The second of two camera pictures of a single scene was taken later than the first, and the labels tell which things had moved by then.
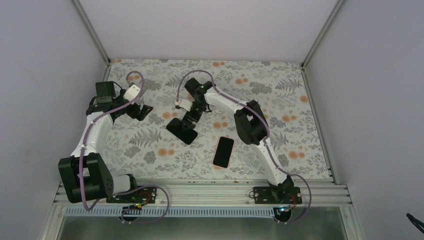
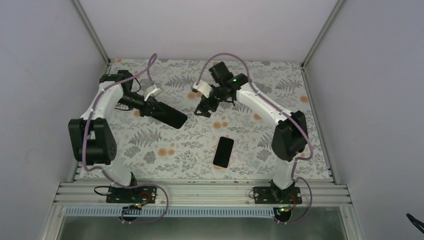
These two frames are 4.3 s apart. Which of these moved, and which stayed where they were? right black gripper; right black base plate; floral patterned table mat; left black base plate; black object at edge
Moved: right black gripper
Stayed: floral patterned table mat; right black base plate; left black base plate; black object at edge
